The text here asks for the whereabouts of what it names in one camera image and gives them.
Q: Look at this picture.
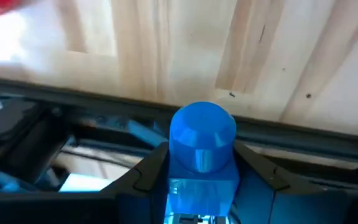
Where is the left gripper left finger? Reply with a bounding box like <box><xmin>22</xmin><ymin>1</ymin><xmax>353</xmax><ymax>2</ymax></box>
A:
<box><xmin>99</xmin><ymin>142</ymin><xmax>172</xmax><ymax>224</ymax></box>

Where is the black table frame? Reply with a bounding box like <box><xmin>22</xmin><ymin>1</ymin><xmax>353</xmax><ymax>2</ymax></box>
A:
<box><xmin>0</xmin><ymin>74</ymin><xmax>358</xmax><ymax>194</ymax></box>

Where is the blue round-stud block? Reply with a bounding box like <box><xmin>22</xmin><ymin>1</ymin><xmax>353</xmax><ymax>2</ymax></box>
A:
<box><xmin>164</xmin><ymin>101</ymin><xmax>241</xmax><ymax>218</ymax></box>

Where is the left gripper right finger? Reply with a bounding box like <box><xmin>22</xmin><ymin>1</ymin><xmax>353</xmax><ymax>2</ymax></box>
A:
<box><xmin>227</xmin><ymin>141</ymin><xmax>349</xmax><ymax>224</ymax></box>

